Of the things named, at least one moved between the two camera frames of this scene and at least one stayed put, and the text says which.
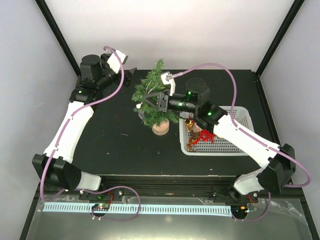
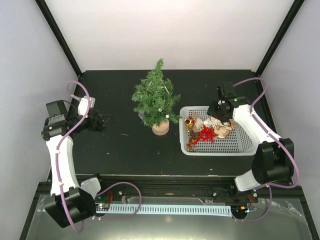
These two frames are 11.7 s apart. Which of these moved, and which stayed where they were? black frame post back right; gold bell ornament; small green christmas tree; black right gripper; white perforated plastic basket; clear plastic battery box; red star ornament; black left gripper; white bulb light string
Moved: black left gripper; black right gripper; white bulb light string
Stayed: gold bell ornament; red star ornament; black frame post back right; small green christmas tree; white perforated plastic basket; clear plastic battery box
